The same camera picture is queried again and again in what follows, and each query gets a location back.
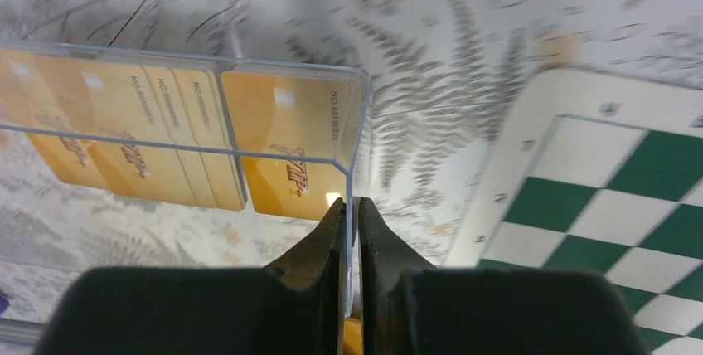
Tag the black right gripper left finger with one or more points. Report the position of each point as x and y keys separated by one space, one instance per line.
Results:
x=292 y=305

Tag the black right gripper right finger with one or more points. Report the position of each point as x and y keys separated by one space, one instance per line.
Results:
x=410 y=306

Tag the clear box of orange blocks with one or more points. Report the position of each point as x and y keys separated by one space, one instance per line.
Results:
x=52 y=231

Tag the gold VIP card rightmost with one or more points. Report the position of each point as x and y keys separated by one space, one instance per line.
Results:
x=289 y=128

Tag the gold vip card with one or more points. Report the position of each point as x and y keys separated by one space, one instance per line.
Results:
x=27 y=97
x=198 y=98
x=167 y=93
x=126 y=109
x=289 y=128

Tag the gold VIP card leftmost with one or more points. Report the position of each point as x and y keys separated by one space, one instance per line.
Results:
x=27 y=97

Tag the green white chessboard mat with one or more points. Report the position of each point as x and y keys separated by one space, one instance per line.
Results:
x=600 y=173

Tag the floral patterned table mat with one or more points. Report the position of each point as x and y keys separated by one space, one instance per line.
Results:
x=445 y=73

